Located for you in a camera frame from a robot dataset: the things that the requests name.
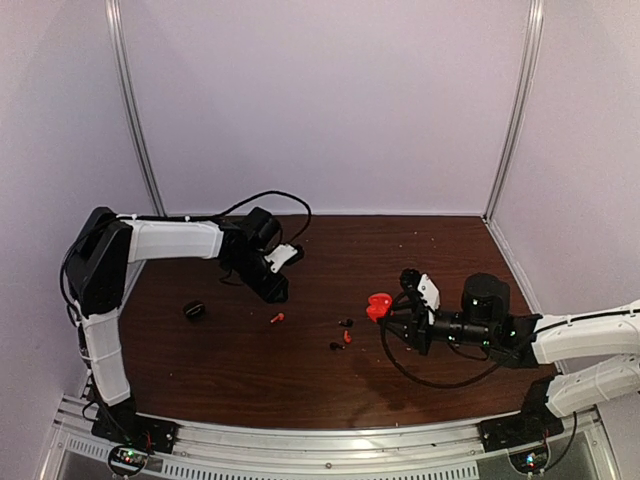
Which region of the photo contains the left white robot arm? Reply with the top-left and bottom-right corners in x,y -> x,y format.
62,207 -> 303,444

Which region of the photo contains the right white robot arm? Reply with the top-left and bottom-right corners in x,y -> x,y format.
366,269 -> 639,442

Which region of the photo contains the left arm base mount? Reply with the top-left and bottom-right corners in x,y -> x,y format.
82,386 -> 178,479

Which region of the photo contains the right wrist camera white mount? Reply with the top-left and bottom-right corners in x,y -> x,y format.
400,269 -> 440,326

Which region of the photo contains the aluminium frame post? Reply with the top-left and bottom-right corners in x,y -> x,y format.
483,0 -> 545,224
104,0 -> 167,216

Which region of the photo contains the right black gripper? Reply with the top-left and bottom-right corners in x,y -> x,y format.
377,300 -> 495,358

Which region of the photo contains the red earbud charging case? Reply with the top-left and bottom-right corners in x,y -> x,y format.
366,292 -> 393,323

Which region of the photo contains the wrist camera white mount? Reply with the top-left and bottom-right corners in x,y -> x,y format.
400,269 -> 440,326
264,244 -> 305,273

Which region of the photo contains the aluminium front rail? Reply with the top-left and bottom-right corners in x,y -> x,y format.
35,396 -> 622,479

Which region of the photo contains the right aluminium frame post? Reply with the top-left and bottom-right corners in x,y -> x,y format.
483,0 -> 545,224

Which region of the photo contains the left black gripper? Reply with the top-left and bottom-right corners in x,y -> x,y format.
226,250 -> 288,304

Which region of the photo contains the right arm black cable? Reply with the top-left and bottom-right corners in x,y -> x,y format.
379,294 -> 506,390

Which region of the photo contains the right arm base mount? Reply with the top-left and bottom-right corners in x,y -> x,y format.
478,376 -> 578,479

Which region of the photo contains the black earbud charging case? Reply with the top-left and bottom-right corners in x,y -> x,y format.
182,300 -> 206,321

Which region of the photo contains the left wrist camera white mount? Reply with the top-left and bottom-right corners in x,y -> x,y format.
264,244 -> 305,273

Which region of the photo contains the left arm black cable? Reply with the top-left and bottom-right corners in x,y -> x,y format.
209,189 -> 314,289

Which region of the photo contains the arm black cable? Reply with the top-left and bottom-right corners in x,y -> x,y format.
379,294 -> 506,390
209,189 -> 314,289

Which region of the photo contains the left aluminium frame post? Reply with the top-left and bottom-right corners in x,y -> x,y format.
104,0 -> 167,216

